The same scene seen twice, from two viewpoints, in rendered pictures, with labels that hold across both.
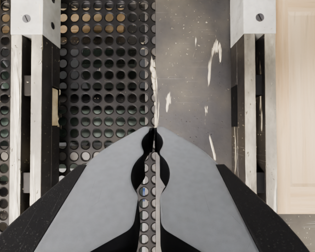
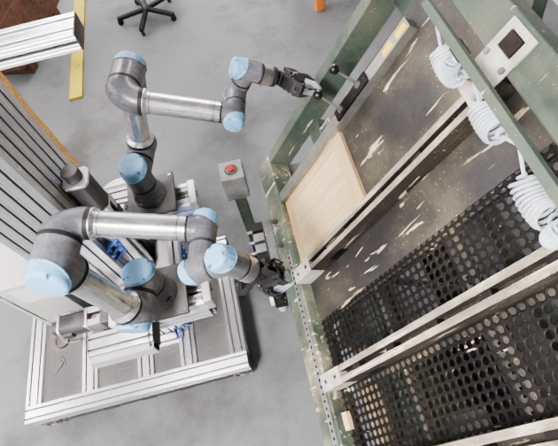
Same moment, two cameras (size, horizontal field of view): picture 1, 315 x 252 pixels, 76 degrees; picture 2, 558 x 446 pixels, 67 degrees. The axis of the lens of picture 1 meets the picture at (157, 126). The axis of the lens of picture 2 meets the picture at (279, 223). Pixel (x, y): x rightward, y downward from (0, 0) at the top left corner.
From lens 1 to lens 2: 1.31 m
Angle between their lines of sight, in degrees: 62
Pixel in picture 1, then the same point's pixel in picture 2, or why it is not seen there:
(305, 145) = (339, 209)
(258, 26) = (307, 265)
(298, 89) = (324, 228)
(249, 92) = (323, 254)
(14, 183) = (390, 354)
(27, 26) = (337, 374)
